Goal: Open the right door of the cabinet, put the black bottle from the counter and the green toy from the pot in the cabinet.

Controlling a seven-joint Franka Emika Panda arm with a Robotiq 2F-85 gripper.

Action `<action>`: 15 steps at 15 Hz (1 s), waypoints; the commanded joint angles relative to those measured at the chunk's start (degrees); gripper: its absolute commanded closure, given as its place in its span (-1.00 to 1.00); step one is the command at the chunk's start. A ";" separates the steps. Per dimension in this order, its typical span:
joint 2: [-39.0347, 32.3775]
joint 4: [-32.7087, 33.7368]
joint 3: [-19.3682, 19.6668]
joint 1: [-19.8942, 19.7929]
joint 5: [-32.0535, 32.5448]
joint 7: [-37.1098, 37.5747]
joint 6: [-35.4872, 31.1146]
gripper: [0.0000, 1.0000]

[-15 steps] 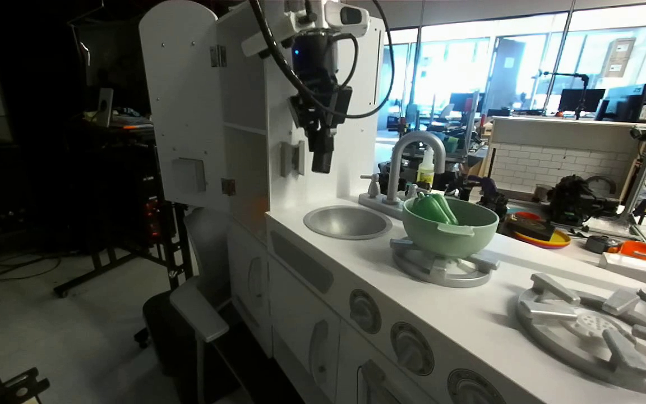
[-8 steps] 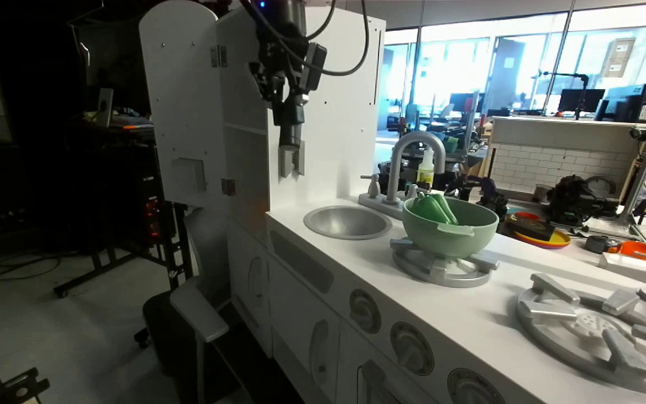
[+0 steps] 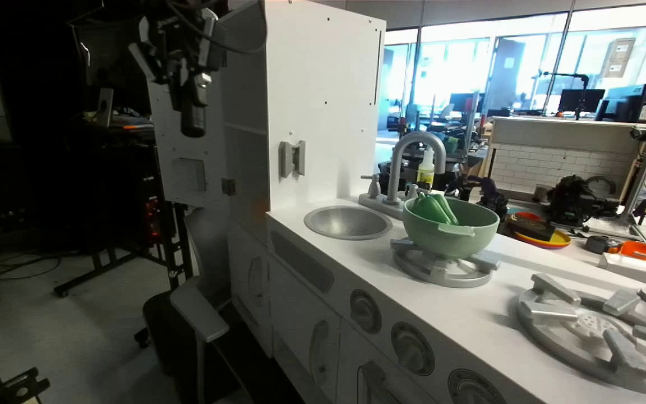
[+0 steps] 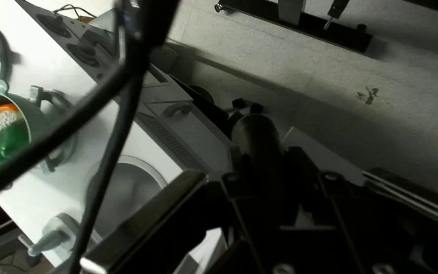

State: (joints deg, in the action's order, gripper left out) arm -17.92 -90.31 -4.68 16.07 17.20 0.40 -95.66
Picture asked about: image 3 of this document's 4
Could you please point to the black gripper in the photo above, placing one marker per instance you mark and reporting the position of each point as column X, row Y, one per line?
column 189, row 47

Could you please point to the white arched cabinet door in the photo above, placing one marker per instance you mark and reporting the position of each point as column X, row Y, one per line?
column 180, row 149

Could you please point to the green plastic toy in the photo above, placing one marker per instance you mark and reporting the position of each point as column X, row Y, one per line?
column 432, row 209

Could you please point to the green bowl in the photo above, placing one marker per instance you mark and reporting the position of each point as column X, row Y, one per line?
column 449, row 238

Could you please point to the white upper cabinet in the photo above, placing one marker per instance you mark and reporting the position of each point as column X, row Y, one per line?
column 300, row 76

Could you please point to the small grey door hinge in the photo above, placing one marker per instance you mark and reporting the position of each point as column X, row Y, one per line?
column 227, row 187

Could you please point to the grey toy faucet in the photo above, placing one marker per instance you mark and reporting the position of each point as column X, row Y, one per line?
column 394, row 161

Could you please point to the white toy kitchen unit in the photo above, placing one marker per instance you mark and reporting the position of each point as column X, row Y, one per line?
column 284, row 306

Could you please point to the white brick-pattern counter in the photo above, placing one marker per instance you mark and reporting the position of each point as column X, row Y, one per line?
column 560, row 153

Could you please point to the silver sink basin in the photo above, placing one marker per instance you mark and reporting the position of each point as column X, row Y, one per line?
column 346, row 224

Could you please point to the black metal floor stand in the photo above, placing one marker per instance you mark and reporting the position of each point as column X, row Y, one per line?
column 89, row 275

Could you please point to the black stand with grey top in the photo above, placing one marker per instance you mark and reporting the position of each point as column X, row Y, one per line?
column 197, row 309

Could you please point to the grey stove knob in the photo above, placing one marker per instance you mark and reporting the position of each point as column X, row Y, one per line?
column 473, row 389
column 365, row 314
column 412, row 348

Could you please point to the grey burner grate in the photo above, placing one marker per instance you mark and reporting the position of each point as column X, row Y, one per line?
column 598, row 351
column 441, row 272

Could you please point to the yellow plate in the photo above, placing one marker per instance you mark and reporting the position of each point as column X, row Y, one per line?
column 539, row 238

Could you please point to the black monitor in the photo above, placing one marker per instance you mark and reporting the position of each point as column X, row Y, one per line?
column 581, row 100

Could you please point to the black bag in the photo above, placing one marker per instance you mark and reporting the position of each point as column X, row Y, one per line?
column 573, row 198

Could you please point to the small black object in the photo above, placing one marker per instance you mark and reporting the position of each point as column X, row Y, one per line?
column 596, row 243

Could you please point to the white flat box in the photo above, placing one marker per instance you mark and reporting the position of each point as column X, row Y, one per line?
column 626, row 267

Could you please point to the orange tool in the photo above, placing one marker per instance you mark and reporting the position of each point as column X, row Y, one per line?
column 639, row 250

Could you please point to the grey plastic bracket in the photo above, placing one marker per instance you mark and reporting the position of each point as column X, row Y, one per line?
column 291, row 159

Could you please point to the framed wall picture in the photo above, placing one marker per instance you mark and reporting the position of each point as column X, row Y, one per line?
column 618, row 59

